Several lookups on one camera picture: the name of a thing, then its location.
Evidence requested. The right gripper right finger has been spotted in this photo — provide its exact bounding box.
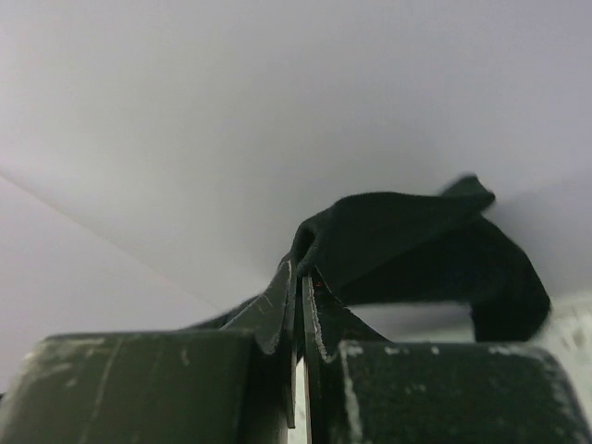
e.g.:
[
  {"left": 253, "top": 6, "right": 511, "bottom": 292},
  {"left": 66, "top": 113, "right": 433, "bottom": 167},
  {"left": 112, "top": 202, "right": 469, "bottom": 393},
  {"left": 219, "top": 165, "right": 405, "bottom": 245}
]
[{"left": 302, "top": 277, "right": 591, "bottom": 443}]

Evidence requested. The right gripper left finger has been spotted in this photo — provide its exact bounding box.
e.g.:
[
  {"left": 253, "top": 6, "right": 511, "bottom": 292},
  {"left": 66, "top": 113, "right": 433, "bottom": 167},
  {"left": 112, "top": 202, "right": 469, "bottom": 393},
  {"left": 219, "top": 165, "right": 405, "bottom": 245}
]
[{"left": 1, "top": 261, "right": 296, "bottom": 443}]

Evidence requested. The black t shirt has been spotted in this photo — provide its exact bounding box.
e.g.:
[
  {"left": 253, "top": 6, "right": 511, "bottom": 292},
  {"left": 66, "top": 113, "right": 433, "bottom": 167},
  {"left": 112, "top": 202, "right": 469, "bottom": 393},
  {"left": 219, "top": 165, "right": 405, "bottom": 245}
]
[{"left": 179, "top": 174, "right": 551, "bottom": 343}]

